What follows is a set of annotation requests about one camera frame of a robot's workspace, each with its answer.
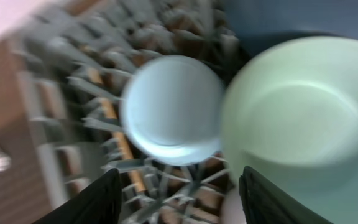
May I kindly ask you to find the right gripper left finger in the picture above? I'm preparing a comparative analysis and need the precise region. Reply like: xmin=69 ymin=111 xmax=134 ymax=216
xmin=34 ymin=169 xmax=122 ymax=224

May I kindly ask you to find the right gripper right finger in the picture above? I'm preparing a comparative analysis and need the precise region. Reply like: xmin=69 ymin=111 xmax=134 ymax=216
xmin=239 ymin=166 xmax=332 ymax=224

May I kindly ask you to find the pink cup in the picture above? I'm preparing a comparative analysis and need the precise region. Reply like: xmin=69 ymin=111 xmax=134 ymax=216
xmin=0 ymin=0 xmax=248 ymax=224

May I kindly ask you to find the light green saucer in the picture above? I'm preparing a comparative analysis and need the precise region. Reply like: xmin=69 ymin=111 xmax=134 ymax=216
xmin=221 ymin=36 xmax=358 ymax=223

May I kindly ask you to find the wooden chopstick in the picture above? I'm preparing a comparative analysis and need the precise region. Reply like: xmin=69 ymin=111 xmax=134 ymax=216
xmin=87 ymin=68 xmax=146 ymax=192

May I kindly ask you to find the light blue bowl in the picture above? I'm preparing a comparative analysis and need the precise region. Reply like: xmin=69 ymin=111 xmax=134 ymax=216
xmin=120 ymin=55 xmax=224 ymax=166

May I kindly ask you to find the dark blue plate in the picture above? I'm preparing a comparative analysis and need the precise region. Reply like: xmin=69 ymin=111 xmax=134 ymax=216
xmin=223 ymin=0 xmax=358 ymax=56

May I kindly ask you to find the grey dishwasher rack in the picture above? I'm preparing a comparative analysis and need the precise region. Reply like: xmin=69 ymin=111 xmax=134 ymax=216
xmin=19 ymin=1 xmax=245 ymax=223

